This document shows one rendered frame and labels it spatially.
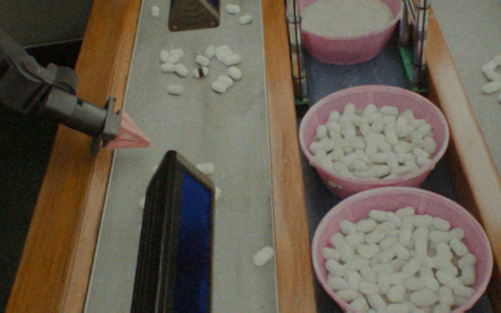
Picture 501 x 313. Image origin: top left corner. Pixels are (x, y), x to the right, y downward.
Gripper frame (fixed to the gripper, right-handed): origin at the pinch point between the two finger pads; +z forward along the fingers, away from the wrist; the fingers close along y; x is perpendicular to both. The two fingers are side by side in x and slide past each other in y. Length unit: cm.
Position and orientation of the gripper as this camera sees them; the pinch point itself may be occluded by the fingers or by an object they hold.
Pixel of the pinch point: (145, 143)
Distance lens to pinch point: 131.7
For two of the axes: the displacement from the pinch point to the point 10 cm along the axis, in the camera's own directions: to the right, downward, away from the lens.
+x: -5.4, 6.3, 5.6
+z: 8.4, 3.7, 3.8
